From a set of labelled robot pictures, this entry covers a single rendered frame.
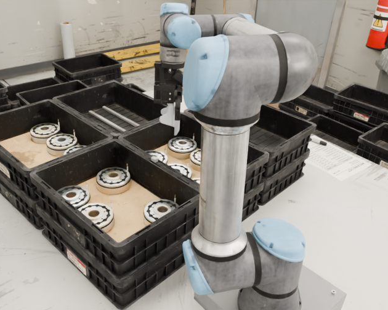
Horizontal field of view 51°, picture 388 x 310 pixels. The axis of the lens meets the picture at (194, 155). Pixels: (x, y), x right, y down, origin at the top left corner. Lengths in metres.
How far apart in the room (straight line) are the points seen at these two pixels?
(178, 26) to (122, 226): 0.54
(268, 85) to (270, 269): 0.40
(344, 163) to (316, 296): 0.80
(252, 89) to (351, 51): 3.53
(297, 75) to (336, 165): 1.11
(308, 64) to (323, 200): 0.91
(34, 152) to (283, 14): 3.45
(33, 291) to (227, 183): 0.65
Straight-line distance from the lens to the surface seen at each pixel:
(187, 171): 1.28
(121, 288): 1.04
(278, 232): 0.90
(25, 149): 1.51
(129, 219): 1.14
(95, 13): 4.77
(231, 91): 0.63
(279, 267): 0.89
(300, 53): 0.68
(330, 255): 1.32
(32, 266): 1.25
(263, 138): 1.58
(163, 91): 1.16
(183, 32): 1.00
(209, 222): 0.78
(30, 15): 4.47
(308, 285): 1.13
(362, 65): 4.12
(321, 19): 4.24
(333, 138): 2.69
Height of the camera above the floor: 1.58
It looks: 32 degrees down
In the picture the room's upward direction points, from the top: 4 degrees clockwise
